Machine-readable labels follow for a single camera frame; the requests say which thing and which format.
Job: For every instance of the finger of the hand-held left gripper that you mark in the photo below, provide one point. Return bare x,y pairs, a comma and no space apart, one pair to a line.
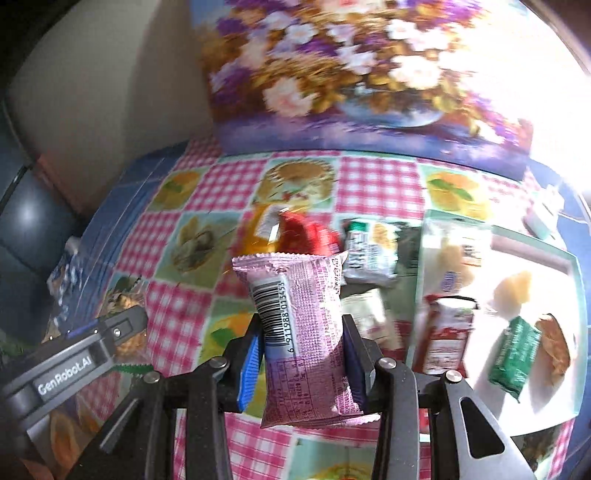
124,330
83,330

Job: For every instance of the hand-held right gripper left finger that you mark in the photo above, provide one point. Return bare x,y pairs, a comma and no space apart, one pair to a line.
249,369

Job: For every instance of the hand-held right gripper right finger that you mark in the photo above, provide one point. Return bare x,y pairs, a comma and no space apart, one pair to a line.
358,364

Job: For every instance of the pale round cake packet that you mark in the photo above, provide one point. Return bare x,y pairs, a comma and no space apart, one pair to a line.
371,314

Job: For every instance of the pink snack packet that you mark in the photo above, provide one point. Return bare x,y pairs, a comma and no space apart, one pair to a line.
304,323

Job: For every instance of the red and white snack packet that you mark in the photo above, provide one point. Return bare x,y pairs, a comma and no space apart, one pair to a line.
443,341

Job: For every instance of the green and white snack packet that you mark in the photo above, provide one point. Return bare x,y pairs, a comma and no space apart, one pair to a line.
369,251

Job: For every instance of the yellow snack packet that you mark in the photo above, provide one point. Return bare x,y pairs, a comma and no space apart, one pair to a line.
254,237

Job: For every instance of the shiny red snack packet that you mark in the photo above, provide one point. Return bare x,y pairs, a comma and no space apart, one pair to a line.
307,235

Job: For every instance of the white bun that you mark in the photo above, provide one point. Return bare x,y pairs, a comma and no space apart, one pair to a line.
450,261

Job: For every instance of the dark green snack packet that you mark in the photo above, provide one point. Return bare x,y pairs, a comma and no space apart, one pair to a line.
515,360

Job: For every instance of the yellow jelly cup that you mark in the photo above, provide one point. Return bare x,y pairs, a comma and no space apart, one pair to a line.
512,290

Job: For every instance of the white tray with green rim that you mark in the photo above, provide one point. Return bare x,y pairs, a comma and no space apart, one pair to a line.
521,258

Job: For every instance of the brown snack packet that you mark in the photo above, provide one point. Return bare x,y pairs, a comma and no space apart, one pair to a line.
556,346

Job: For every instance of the crumpled blue white wrapper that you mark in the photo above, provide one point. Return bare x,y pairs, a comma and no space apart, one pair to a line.
64,272

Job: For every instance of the pink checkered tablecloth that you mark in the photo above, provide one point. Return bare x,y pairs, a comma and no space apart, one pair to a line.
180,300

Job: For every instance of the dark blue chair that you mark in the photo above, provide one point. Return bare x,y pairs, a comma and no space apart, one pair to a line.
32,217

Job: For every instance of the white power strip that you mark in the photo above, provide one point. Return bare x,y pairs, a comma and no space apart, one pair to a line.
545,214

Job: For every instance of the flower painting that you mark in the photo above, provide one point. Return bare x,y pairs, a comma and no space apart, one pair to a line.
346,69

